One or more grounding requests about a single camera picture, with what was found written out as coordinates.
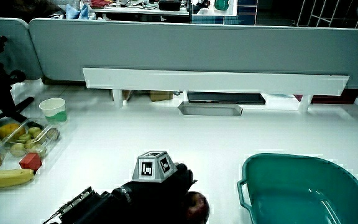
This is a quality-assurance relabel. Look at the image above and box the small grey divider panel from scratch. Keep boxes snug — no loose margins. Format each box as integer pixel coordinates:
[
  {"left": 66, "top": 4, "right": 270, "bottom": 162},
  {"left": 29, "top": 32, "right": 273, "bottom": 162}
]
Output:
[{"left": 0, "top": 17, "right": 44, "bottom": 80}]

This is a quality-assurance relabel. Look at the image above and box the orange fruit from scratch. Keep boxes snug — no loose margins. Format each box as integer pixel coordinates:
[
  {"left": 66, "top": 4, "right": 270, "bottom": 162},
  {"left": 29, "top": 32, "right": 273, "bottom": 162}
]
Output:
[{"left": 0, "top": 123, "right": 27, "bottom": 141}]

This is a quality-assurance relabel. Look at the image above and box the teal plastic basin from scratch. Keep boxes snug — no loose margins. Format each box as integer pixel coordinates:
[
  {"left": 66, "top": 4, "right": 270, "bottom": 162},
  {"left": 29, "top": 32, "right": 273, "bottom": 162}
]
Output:
[{"left": 237, "top": 152, "right": 358, "bottom": 224}]

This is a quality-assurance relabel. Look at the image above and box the clear plastic fruit container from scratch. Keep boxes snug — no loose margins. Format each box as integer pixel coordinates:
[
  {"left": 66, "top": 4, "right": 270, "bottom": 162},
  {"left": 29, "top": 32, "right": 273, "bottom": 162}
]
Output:
[{"left": 0, "top": 119, "right": 62, "bottom": 158}]

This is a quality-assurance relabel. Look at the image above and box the blue plastic bag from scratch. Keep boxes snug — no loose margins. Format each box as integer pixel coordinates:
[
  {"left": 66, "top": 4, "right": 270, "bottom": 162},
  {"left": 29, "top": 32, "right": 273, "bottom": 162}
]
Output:
[{"left": 65, "top": 3, "right": 90, "bottom": 21}]

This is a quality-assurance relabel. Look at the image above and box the brown cardboard box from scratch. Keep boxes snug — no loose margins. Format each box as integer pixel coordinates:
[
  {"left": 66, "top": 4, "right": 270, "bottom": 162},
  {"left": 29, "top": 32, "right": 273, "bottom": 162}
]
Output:
[{"left": 149, "top": 90, "right": 175, "bottom": 103}]

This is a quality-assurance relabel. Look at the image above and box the black tripod stand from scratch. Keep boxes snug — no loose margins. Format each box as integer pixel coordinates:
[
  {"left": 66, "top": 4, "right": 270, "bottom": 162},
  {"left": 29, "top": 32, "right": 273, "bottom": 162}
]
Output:
[{"left": 0, "top": 35, "right": 35, "bottom": 124}]

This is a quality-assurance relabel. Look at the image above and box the yellow banana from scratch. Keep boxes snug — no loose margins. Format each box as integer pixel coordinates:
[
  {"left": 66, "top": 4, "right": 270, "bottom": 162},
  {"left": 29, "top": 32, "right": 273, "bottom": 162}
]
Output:
[{"left": 0, "top": 167, "right": 36, "bottom": 189}]

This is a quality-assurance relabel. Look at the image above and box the grey metal tray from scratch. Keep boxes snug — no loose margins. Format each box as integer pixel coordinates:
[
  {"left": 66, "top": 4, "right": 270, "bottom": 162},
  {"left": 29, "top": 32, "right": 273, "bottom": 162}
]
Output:
[{"left": 177, "top": 101, "right": 244, "bottom": 118}]

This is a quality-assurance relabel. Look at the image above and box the green bag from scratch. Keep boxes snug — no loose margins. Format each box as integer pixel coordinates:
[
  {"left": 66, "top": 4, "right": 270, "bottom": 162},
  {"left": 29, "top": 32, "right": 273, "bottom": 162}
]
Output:
[{"left": 213, "top": 0, "right": 231, "bottom": 12}]

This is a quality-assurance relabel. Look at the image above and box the white desk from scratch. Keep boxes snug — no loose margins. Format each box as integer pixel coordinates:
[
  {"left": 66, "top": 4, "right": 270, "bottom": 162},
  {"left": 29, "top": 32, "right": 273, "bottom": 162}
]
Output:
[{"left": 0, "top": 79, "right": 358, "bottom": 224}]

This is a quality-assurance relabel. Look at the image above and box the large grey divider panel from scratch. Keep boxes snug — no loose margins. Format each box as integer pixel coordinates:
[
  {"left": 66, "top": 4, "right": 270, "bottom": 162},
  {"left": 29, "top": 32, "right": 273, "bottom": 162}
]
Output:
[{"left": 28, "top": 17, "right": 358, "bottom": 90}]

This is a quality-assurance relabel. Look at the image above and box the dark red apple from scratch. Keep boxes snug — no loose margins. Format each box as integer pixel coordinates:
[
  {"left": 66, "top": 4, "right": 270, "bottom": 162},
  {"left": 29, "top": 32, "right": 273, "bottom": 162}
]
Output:
[{"left": 183, "top": 191, "right": 211, "bottom": 224}]

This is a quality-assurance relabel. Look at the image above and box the white and green paper cup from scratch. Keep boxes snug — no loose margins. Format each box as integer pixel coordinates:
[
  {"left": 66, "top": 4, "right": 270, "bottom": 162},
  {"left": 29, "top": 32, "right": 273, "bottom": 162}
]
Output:
[{"left": 39, "top": 97, "right": 68, "bottom": 125}]

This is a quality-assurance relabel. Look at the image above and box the red cube block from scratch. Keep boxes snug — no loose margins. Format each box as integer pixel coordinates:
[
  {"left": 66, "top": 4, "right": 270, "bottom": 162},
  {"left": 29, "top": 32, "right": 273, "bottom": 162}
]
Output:
[{"left": 19, "top": 152, "right": 43, "bottom": 172}]

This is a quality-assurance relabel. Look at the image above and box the black box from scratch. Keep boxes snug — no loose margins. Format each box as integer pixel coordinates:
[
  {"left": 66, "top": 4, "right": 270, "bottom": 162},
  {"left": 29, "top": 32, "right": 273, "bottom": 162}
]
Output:
[{"left": 157, "top": 0, "right": 182, "bottom": 12}]

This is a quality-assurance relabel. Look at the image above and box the white desk shelf riser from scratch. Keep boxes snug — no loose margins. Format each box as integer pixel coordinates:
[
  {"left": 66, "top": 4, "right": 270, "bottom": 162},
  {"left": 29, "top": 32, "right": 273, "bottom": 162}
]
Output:
[{"left": 82, "top": 67, "right": 351, "bottom": 114}]

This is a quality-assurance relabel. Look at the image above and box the white wire rack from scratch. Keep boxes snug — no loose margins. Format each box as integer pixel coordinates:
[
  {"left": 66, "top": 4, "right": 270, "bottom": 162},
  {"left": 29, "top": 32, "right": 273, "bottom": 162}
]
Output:
[{"left": 296, "top": 0, "right": 358, "bottom": 29}]

